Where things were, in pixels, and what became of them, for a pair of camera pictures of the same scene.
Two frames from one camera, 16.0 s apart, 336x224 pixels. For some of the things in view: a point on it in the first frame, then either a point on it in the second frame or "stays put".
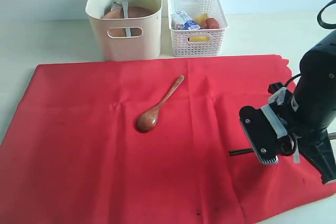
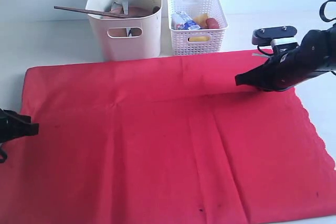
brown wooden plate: x=134 y=11 stays put
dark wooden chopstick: x=240 y=151 to x=94 y=12
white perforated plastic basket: x=199 y=42 stays put
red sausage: x=212 y=23 stays put
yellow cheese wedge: x=201 y=20 stays put
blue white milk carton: x=180 y=21 stays put
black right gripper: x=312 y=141 to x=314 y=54
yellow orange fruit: x=199 y=39 stays put
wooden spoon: x=147 y=119 to x=155 y=9
